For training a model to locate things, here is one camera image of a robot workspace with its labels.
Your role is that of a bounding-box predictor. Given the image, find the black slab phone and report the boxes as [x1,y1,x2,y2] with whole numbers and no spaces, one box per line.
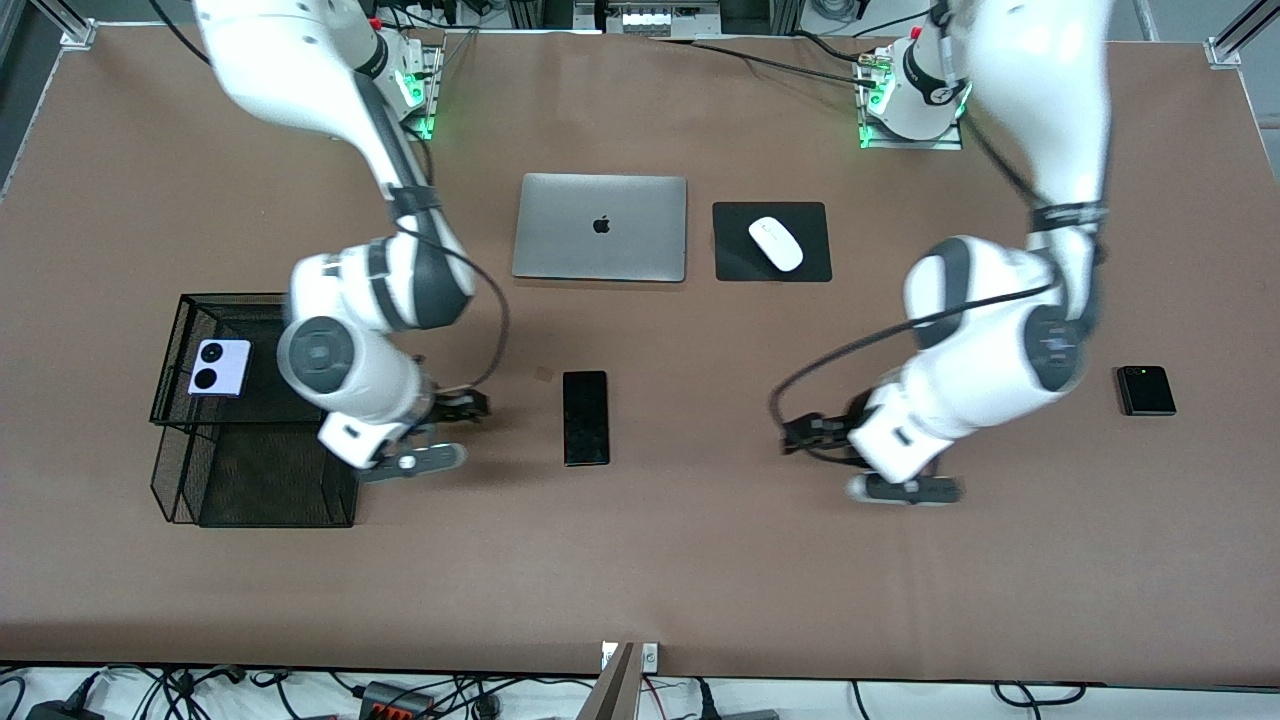
[562,370,611,468]

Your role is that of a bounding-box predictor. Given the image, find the lavender flip phone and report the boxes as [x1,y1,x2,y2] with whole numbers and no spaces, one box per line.
[188,340,253,397]

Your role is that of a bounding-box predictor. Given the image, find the black flip phone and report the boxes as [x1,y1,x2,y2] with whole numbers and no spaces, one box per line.
[1116,365,1177,417]

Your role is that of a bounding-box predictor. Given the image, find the white computer mouse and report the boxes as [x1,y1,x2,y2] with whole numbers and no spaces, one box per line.
[748,216,805,273]

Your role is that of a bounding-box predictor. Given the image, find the silver laptop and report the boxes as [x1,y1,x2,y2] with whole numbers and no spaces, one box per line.
[512,173,689,284]

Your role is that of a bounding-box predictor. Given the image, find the black mesh two-tier tray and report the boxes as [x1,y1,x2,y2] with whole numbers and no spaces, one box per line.
[150,293,381,529]

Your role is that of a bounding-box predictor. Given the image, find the black mouse pad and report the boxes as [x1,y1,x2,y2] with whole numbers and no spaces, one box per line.
[712,201,833,283]

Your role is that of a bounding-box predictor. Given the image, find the black power strip orange switches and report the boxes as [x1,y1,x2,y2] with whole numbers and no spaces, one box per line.
[360,682,437,720]

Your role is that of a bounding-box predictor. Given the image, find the grey metal bar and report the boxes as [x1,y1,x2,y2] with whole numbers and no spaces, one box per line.
[577,643,637,720]

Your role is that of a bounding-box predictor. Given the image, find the white power strip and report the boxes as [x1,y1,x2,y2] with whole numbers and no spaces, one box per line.
[385,0,471,26]

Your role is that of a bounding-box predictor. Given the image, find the white electrical box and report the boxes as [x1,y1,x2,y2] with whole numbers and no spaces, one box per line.
[600,0,721,38]

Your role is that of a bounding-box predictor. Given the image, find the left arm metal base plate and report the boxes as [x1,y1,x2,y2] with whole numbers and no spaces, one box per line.
[857,45,966,152]

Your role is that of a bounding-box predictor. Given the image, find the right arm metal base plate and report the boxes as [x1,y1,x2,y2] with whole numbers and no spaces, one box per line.
[395,40,446,142]

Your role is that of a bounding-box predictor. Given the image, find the black looped cable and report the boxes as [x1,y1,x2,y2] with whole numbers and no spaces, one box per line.
[993,682,1088,707]

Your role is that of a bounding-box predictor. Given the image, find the black cable on table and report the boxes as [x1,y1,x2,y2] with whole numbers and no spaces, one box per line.
[650,35,881,86]

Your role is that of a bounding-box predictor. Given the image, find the aluminium frame profile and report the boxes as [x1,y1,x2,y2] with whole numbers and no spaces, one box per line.
[30,0,96,48]
[1205,0,1280,69]

